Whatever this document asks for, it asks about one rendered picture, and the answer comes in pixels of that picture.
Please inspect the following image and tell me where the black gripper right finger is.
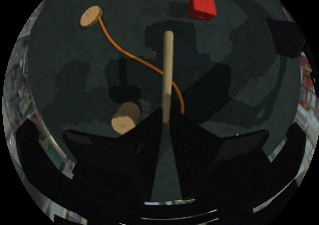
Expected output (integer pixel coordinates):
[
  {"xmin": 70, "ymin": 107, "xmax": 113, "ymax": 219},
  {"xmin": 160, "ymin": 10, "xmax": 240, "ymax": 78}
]
[{"xmin": 168, "ymin": 109, "xmax": 268, "ymax": 201}]

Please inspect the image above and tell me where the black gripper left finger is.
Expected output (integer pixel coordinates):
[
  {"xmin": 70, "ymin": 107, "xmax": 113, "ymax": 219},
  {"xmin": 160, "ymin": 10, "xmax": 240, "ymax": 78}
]
[{"xmin": 63, "ymin": 109, "xmax": 163, "ymax": 201}]

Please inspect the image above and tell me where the red wooden block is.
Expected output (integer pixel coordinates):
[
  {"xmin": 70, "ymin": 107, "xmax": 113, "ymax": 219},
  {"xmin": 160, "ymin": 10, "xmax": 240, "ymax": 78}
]
[{"xmin": 187, "ymin": 0, "xmax": 216, "ymax": 21}]

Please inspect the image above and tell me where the round wooden button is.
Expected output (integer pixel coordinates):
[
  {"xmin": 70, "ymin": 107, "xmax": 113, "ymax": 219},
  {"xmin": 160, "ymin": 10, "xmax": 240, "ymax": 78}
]
[{"xmin": 80, "ymin": 6, "xmax": 104, "ymax": 27}]

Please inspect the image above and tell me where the orange string with tan wooden stick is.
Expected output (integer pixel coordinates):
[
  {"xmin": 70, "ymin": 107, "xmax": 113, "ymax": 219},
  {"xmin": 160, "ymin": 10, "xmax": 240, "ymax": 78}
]
[{"xmin": 99, "ymin": 17, "xmax": 183, "ymax": 128}]

